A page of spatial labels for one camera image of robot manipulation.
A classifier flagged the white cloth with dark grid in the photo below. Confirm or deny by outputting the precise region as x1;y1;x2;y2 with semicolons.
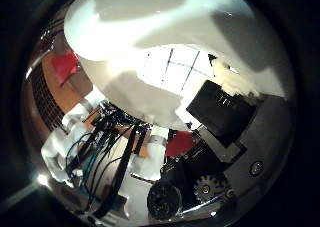
135;45;219;99

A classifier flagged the black cable bundle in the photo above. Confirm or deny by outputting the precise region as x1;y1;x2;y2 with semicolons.
64;101;149;205

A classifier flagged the red box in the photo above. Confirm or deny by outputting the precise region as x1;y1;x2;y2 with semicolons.
164;130;197;159

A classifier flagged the teal cable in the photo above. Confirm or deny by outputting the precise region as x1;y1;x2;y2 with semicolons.
81;150;101;183

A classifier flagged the black strap on arm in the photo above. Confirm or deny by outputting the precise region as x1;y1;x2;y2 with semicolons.
93;124;141;220

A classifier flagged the brown wooden slatted cabinet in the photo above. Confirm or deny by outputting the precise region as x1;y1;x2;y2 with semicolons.
30;61;94;133

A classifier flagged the red chair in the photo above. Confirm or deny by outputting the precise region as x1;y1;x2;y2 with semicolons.
50;49;81;86

